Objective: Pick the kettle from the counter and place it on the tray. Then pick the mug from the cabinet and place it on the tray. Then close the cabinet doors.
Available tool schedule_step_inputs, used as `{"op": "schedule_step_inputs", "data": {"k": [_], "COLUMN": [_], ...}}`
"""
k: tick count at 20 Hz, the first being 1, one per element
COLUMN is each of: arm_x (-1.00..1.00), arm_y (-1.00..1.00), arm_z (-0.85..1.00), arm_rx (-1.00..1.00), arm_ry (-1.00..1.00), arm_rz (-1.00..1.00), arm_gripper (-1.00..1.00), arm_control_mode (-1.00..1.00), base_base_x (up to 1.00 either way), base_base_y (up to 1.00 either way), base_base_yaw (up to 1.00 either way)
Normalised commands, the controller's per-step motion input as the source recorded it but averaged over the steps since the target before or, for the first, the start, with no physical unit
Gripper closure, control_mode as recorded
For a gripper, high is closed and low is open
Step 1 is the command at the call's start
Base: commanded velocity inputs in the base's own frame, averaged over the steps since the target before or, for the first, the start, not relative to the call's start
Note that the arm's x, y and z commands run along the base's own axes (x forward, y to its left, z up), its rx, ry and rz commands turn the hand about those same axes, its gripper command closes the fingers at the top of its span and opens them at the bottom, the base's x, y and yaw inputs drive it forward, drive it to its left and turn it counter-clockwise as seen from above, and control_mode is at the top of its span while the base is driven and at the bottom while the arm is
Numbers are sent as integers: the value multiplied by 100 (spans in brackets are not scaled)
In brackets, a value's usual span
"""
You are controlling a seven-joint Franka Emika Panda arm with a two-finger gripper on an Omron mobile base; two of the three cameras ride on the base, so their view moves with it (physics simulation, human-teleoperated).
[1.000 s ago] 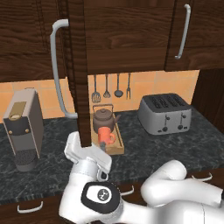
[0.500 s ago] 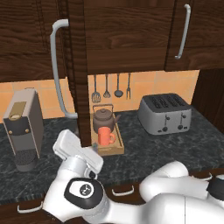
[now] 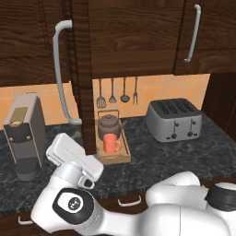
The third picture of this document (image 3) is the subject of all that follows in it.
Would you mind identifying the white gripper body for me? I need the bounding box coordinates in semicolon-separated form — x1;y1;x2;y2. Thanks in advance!
45;132;105;183

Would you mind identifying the orange mug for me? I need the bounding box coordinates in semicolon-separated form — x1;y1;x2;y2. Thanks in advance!
102;133;123;154

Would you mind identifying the dark brown kettle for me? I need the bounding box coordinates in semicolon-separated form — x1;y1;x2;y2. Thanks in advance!
97;109;129;141

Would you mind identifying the wooden tray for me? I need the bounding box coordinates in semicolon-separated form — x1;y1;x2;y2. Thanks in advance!
94;119;133;166

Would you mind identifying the dark wood cabinet door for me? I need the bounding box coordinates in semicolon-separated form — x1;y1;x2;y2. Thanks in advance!
172;0;236;77
70;0;98;156
88;0;186;80
0;0;72;88

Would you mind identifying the tall dark wood cabinet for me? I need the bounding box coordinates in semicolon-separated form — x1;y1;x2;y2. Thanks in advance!
200;71;236;143

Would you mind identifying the grey coffee machine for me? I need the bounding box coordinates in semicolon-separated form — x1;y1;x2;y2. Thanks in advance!
2;91;48;182

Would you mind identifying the hanging slotted spatula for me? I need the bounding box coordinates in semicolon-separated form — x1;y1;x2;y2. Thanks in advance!
96;78;108;110

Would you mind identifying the dark wood drawer front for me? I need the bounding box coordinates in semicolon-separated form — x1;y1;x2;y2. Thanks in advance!
93;191;149;216
0;211;40;236

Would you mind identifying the hanging metal skimmer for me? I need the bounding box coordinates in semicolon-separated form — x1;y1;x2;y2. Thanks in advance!
108;77;118;104

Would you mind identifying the hanging metal ladle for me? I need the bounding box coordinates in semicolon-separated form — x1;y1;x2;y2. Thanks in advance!
120;77;131;103

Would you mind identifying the hanging metal fork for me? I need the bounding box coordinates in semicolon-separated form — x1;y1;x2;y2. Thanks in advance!
132;76;139;106

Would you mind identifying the silver four-slot toaster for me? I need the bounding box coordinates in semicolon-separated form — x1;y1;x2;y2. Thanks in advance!
144;98;204;143

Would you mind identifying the grey drawer handle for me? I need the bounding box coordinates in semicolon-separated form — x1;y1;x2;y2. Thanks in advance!
17;216;34;226
117;195;143;207

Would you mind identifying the long grey door handle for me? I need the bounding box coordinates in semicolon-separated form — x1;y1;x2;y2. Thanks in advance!
52;19;83;125

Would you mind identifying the grey cabinet door handle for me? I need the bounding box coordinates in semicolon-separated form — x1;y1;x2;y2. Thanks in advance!
183;4;203;64

